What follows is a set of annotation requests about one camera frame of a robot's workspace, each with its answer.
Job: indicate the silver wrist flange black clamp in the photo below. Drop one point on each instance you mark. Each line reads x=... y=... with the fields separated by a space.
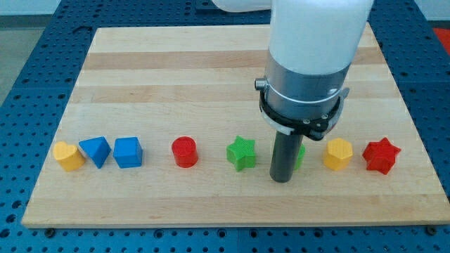
x=296 y=104

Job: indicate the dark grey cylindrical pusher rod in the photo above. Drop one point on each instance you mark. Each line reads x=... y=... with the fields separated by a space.
x=284 y=156

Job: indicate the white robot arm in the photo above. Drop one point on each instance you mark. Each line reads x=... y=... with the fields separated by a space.
x=312 y=44

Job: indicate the yellow heart block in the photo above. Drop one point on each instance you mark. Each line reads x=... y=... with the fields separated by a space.
x=68 y=156

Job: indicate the green block behind rod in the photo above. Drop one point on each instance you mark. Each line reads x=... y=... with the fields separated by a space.
x=300 y=157

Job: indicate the green star block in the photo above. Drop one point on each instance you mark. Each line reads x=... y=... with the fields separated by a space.
x=241 y=153

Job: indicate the yellow hexagon block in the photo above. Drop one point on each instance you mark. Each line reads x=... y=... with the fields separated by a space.
x=338 y=153

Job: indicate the red star block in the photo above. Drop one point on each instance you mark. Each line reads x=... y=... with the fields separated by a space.
x=380 y=156

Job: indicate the red cylinder block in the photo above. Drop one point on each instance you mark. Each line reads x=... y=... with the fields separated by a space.
x=185 y=152

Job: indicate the wooden board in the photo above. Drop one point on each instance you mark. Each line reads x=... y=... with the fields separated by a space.
x=162 y=83

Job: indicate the blue cube block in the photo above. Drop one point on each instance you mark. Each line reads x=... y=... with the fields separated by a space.
x=128 y=152

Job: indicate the blue triangle block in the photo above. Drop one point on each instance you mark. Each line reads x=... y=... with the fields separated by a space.
x=97 y=149

